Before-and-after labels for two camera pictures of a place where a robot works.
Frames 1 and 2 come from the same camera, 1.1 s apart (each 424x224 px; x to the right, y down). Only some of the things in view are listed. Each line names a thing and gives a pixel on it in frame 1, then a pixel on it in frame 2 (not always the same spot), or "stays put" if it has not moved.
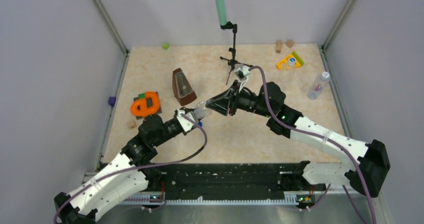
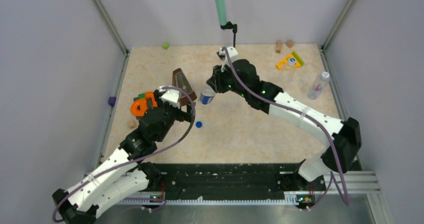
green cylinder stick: (299, 60) stays put
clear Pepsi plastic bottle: (201, 112) -> (207, 95)
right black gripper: (226, 103) -> (216, 81)
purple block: (111, 101) stays put
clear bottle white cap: (288, 73) stays put
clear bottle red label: (319, 86) stays put
